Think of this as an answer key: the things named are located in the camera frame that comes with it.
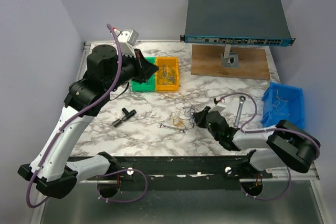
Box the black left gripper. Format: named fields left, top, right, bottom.
left=104, top=47, right=158, bottom=91

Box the yellow cable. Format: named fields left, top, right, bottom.
left=270, top=89, right=291, bottom=116
left=170, top=92, right=191, bottom=130

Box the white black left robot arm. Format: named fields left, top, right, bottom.
left=18, top=45, right=159, bottom=199

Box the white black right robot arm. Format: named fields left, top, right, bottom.
left=193, top=106, right=321, bottom=178

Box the green plastic bin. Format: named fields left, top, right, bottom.
left=131, top=56, right=155, bottom=92

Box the orange plastic bin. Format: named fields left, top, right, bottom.
left=155, top=57, right=180, bottom=92

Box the small open-end wrench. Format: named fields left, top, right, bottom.
left=157, top=123, right=187, bottom=134

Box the silver ratchet wrench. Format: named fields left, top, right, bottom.
left=234, top=95, right=246, bottom=128

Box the black pipe fitting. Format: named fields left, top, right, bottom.
left=112, top=108, right=136, bottom=127

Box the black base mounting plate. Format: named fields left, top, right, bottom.
left=88, top=156, right=272, bottom=191

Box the brown wooden board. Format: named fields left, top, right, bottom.
left=191, top=44, right=270, bottom=80

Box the grey metal stand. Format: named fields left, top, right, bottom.
left=220, top=45, right=239, bottom=68

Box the blue plastic bin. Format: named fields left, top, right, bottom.
left=260, top=82, right=306, bottom=130

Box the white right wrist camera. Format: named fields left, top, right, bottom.
left=210, top=103, right=226, bottom=114

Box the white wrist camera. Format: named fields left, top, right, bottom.
left=113, top=28, right=139, bottom=58
left=210, top=103, right=226, bottom=114

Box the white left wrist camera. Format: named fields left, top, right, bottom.
left=113, top=28, right=139, bottom=58

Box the grey network switch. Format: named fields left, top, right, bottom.
left=180, top=0, right=295, bottom=47

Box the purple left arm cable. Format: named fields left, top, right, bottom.
left=26, top=23, right=149, bottom=208

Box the aluminium frame rail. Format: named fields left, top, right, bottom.
left=267, top=163, right=320, bottom=181

